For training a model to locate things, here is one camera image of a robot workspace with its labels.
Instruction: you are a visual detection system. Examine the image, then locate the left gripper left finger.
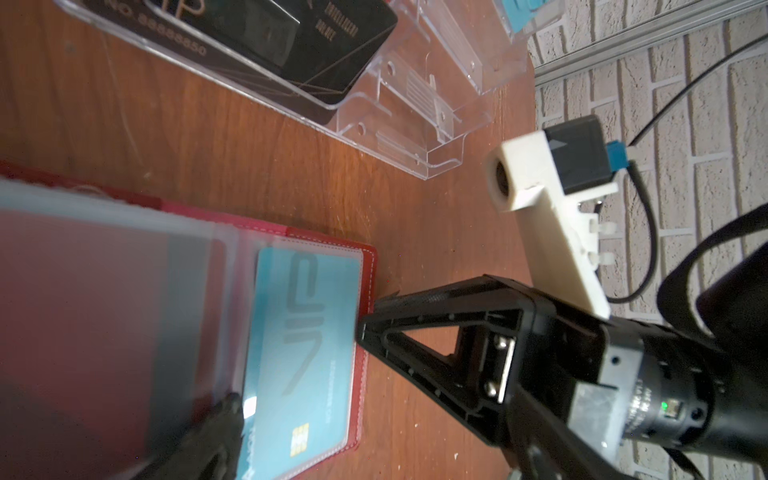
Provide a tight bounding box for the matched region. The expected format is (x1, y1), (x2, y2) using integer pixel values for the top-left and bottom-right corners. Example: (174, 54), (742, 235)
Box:
(134, 393), (244, 480)

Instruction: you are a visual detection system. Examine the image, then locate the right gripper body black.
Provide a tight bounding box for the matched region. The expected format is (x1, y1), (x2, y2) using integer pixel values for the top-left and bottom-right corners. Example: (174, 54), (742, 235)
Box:
(479, 287), (720, 461)

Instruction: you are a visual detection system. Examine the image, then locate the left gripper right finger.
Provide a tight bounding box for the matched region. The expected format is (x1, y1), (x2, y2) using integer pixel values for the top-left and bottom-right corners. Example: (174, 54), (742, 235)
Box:
(506, 386), (627, 479)

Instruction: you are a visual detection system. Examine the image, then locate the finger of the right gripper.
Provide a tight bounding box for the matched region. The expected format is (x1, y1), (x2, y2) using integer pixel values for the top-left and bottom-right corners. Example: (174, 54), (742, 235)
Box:
(356, 275), (534, 446)

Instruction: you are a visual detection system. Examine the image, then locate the red leather card wallet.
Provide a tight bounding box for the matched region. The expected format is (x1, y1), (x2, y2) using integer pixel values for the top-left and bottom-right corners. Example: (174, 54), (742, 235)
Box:
(1, 163), (377, 479)

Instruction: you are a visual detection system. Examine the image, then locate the clear acrylic card display stand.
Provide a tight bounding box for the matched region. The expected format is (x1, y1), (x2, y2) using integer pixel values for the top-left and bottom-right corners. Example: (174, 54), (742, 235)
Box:
(53, 0), (565, 181)

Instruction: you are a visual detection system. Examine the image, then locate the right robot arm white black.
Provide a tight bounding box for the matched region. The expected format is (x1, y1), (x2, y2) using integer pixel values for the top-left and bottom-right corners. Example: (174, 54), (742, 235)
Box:
(356, 207), (767, 479)

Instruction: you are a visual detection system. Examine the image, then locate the teal VIP card in stand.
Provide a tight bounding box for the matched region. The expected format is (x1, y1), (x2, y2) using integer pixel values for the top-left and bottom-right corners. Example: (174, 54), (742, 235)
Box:
(501, 0), (547, 33)

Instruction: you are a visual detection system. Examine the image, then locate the black VIP card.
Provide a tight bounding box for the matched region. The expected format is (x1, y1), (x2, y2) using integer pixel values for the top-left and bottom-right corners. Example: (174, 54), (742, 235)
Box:
(66, 0), (398, 124)

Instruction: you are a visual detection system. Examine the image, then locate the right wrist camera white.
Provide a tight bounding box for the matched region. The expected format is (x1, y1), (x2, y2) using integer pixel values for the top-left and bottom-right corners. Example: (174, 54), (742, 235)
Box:
(485, 115), (627, 320)

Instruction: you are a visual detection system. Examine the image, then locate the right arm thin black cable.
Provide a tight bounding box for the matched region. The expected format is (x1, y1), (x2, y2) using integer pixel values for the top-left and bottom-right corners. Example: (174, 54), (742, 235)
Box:
(605, 32), (768, 304)

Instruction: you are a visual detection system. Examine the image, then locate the aluminium corner wall profile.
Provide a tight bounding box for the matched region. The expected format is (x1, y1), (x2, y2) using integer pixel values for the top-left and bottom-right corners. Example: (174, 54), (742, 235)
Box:
(534, 1), (767, 88)

